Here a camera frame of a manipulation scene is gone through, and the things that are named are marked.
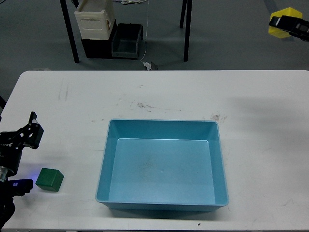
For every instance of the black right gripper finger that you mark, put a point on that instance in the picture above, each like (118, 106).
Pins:
(300, 28)

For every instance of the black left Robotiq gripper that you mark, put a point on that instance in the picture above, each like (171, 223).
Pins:
(12, 143)

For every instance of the yellow cube block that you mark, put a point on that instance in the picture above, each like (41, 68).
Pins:
(279, 24)

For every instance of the green cube block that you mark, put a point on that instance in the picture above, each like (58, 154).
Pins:
(49, 179)

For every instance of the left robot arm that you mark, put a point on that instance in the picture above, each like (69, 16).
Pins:
(8, 190)

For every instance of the light blue plastic box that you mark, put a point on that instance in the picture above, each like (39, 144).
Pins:
(171, 165)

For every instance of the dark brown crate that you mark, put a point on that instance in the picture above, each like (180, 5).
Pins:
(99, 48)

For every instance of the black table leg right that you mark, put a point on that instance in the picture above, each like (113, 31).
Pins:
(185, 19)

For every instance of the black table leg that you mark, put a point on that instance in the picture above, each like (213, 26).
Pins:
(66, 16)
(185, 19)

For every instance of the black table leg left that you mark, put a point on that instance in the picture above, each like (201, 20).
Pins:
(66, 16)

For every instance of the grey plastic bin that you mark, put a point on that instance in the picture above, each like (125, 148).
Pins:
(126, 41)

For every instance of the cream plastic crate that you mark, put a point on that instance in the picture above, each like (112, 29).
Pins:
(95, 19)

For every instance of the white power adapter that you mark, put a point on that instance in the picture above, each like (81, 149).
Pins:
(147, 66)

